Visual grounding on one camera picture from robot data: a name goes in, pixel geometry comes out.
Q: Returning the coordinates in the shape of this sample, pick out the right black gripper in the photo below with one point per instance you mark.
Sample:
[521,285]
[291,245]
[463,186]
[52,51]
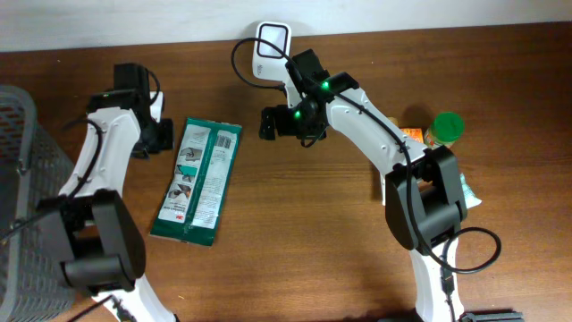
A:
[284,122]

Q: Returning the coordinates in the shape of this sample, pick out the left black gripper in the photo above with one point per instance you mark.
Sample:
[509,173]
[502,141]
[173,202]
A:
[163,135]

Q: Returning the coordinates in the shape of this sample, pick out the green white 3M pouch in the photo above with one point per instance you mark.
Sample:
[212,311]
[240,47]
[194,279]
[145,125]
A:
[193,203]

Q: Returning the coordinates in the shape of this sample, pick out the small orange white box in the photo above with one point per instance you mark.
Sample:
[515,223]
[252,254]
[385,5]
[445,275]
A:
[412,134]

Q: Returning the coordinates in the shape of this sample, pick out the green lid glass jar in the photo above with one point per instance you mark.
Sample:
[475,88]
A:
[445,130]

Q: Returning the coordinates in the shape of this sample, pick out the teal wet wipes pack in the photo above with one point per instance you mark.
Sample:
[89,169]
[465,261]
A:
[470,198]

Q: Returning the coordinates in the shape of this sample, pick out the left black and white arm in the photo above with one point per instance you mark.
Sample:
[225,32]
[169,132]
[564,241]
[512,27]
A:
[89,232]

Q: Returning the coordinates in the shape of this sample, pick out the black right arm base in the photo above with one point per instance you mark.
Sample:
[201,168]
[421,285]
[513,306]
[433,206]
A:
[504,315]

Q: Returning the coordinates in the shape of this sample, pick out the right black and white arm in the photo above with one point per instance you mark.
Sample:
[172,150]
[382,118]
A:
[421,187]

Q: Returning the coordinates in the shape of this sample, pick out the white barcode scanner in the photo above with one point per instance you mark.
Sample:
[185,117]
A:
[268,64]

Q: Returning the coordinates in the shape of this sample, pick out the grey plastic mesh basket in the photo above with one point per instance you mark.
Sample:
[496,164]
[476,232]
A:
[33,167]

